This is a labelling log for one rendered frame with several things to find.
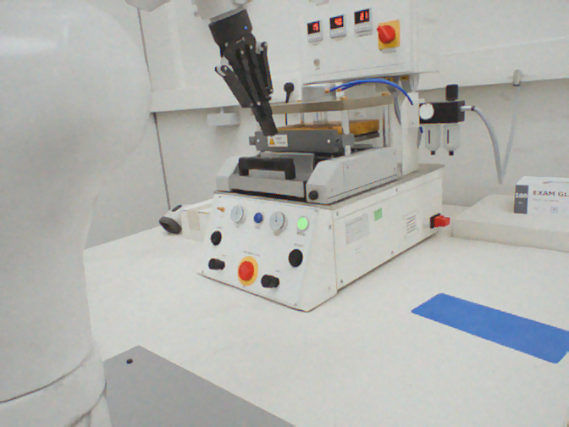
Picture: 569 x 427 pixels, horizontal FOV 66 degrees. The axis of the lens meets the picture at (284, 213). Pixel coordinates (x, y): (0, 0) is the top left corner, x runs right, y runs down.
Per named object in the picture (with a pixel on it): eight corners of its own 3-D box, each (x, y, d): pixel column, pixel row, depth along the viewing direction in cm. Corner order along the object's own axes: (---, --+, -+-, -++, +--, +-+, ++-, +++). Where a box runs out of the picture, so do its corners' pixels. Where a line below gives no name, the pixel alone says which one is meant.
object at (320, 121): (312, 136, 115) (309, 99, 112) (386, 136, 99) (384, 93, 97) (263, 146, 103) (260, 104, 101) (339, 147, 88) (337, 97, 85)
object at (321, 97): (318, 134, 121) (315, 85, 118) (423, 133, 100) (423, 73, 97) (253, 146, 105) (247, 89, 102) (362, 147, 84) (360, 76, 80)
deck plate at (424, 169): (334, 162, 134) (334, 158, 134) (444, 167, 110) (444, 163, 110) (213, 193, 103) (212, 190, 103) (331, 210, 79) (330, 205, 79)
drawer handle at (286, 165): (245, 174, 96) (243, 156, 95) (296, 178, 86) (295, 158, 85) (239, 175, 95) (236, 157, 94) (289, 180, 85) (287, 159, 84)
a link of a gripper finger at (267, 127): (264, 102, 86) (262, 104, 86) (276, 134, 90) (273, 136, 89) (254, 102, 88) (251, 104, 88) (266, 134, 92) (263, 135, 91)
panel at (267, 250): (201, 274, 100) (219, 194, 101) (299, 308, 79) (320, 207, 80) (193, 273, 98) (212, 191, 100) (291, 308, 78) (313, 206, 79)
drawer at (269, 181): (315, 169, 118) (313, 140, 116) (387, 173, 103) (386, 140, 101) (230, 191, 98) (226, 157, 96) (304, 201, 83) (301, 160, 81)
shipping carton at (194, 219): (228, 221, 144) (224, 194, 142) (256, 226, 136) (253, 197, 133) (181, 237, 131) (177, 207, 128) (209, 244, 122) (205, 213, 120)
